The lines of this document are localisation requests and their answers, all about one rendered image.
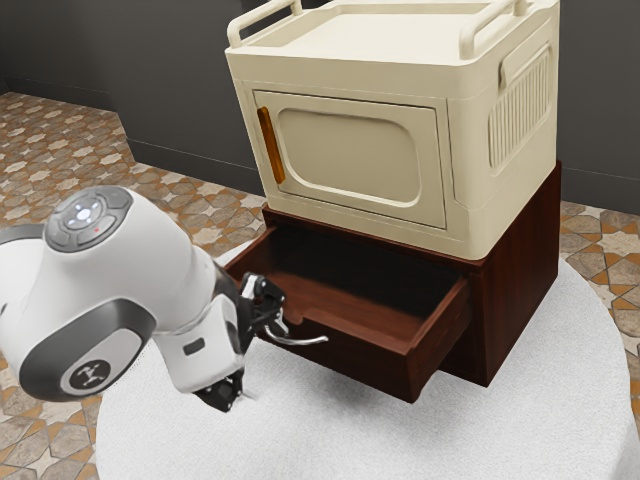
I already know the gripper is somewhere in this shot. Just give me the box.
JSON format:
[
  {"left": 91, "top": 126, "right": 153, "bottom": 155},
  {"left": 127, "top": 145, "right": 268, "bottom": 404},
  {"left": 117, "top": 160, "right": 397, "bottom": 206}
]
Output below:
[{"left": 193, "top": 271, "right": 290, "bottom": 414}]

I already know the dark brown wooden drawer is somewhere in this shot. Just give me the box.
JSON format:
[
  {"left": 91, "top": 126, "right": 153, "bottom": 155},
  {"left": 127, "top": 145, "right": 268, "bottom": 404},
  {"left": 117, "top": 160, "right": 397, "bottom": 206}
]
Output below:
[{"left": 223, "top": 223, "right": 474, "bottom": 405}]

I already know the cream box with lid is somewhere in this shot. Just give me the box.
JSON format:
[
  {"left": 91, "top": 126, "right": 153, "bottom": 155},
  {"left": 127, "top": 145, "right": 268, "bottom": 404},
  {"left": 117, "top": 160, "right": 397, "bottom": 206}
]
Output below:
[{"left": 224, "top": 0, "right": 561, "bottom": 261}]

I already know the dark brown wooden cabinet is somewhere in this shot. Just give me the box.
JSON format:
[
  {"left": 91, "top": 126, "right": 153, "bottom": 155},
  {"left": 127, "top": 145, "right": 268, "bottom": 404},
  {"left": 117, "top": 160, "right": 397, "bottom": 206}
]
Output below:
[{"left": 261, "top": 159, "right": 564, "bottom": 389}]

